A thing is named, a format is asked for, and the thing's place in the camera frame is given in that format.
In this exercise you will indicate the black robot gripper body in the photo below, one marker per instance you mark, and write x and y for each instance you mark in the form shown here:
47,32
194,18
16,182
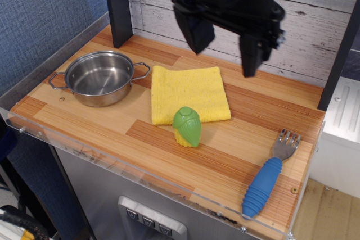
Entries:
262,17

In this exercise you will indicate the blue handled metal fork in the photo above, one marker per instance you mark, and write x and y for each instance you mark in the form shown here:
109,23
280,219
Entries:
261,187

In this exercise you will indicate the silver button control panel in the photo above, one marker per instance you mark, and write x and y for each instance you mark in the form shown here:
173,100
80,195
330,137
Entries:
142,222

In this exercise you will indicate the yellow folded cloth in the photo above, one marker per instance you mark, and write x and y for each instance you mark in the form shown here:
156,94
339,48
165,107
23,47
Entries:
199,89

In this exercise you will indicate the white ribbed side cabinet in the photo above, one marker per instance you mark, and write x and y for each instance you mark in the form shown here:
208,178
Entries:
336,159

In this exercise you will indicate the yellow object bottom left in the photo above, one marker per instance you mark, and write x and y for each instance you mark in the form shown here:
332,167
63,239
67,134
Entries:
27,235

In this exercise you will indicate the stainless steel pot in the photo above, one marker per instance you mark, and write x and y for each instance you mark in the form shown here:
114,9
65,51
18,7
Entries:
101,78

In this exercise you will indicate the black right frame post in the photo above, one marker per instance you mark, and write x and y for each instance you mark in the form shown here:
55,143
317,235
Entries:
340,59

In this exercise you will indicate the black left frame post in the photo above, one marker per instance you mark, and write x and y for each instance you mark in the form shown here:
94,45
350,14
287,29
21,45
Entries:
120,21

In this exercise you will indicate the clear acrylic table guard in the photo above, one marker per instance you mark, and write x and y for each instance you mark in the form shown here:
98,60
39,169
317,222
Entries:
213,176

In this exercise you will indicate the black frame post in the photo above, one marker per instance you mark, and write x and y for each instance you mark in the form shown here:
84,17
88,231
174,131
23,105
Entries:
340,59
120,21

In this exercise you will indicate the green yellow toy corn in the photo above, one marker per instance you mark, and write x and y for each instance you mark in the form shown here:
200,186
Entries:
187,127

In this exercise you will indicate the stainless steel cabinet front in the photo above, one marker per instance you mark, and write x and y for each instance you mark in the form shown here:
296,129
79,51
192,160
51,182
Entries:
98,191

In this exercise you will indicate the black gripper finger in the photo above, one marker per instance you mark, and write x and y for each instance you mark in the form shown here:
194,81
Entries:
197,32
254,51

